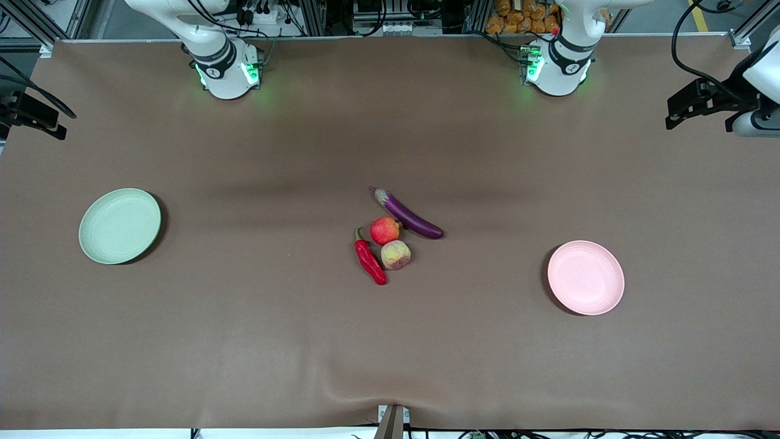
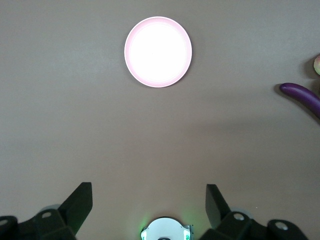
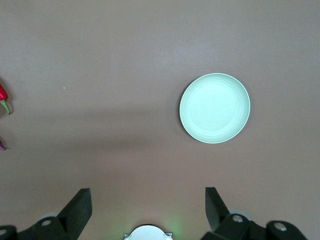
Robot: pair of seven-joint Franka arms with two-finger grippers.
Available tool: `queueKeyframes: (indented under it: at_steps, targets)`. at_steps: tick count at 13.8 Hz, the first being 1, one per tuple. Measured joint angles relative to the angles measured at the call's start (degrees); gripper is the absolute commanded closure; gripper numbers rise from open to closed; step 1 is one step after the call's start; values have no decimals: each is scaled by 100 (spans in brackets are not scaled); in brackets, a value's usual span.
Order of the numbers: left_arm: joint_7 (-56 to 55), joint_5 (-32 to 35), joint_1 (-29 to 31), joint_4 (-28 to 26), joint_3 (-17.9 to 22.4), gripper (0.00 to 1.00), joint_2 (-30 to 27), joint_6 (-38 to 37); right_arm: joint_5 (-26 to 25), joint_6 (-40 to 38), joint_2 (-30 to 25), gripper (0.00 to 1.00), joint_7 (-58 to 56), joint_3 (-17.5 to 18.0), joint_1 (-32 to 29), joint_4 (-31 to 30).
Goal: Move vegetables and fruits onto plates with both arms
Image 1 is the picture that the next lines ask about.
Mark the pink round plate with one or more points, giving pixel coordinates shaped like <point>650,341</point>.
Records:
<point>586,278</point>

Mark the red chili pepper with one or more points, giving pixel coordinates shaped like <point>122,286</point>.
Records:
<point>368,262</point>

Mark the aluminium frame profile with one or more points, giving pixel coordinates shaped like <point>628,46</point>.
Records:
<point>33,24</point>
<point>740,40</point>

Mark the purple eggplant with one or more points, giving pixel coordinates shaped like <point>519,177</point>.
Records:
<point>408,214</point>

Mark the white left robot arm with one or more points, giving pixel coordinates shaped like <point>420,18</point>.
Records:
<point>557,73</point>

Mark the green round plate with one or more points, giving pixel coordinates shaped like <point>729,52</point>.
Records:
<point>119,227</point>

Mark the yellow pink peach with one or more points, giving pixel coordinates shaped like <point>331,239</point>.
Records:
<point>396,255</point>

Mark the orange snack bags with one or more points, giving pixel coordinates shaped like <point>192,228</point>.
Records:
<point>512,15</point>

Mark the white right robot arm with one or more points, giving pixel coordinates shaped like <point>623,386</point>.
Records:
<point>225,79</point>

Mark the white power strip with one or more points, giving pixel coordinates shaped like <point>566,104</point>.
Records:
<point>262,17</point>

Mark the brown table mat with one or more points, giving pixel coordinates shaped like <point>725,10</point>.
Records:
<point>390,341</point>

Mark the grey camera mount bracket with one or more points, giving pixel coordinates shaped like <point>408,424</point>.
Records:
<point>391,424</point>

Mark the white terminal block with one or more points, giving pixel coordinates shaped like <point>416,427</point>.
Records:
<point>402,28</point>

